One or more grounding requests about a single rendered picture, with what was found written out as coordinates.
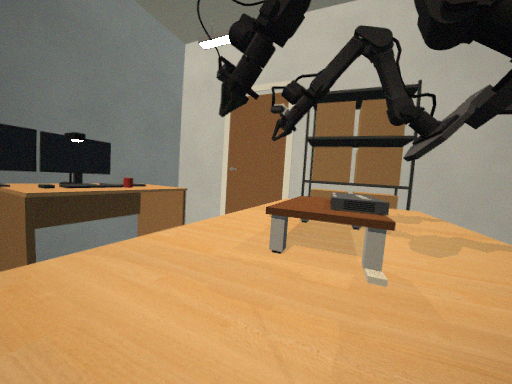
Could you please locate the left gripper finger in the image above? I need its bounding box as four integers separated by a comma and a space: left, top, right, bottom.
219, 82, 241, 117
223, 93, 247, 117

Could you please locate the brown wooden stand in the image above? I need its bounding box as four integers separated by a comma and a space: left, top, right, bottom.
266, 196, 396, 272

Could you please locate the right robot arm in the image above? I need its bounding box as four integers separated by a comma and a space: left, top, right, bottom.
282, 25, 460, 145

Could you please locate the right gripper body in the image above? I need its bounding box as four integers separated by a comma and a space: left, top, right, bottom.
274, 103, 304, 133

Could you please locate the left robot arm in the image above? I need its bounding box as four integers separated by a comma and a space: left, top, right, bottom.
228, 0, 512, 69

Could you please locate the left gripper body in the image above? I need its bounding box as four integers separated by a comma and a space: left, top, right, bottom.
218, 55, 262, 101

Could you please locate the dark grey network switch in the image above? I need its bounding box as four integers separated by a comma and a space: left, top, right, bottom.
331, 192, 390, 215

